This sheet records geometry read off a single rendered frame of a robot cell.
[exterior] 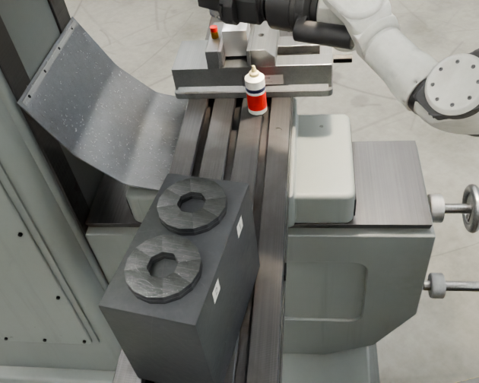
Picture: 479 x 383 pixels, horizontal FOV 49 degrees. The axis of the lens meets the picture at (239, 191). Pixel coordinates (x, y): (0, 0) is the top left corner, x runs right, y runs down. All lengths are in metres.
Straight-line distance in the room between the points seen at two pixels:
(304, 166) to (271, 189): 0.22
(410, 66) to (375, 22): 0.09
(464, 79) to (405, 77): 0.09
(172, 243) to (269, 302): 0.23
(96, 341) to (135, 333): 0.93
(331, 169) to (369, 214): 0.13
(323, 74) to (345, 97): 1.66
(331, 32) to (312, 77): 0.31
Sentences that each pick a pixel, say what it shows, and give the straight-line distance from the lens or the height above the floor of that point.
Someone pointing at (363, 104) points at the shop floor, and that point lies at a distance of 2.76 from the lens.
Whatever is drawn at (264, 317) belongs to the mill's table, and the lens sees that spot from 0.79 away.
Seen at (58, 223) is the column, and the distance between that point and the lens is 1.22.
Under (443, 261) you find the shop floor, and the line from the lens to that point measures 2.11.
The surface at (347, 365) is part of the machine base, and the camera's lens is 1.62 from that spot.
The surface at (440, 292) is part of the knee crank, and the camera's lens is 1.34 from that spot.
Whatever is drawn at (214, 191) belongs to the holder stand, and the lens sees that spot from 0.68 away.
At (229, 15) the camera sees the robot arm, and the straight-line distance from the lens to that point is 0.92.
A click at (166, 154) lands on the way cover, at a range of 1.17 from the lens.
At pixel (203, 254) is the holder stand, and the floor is 1.16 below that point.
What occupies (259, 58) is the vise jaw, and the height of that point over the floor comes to 1.06.
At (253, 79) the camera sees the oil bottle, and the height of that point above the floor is 1.05.
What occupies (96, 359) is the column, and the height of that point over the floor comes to 0.25.
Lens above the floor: 1.65
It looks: 45 degrees down
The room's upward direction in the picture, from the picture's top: 9 degrees counter-clockwise
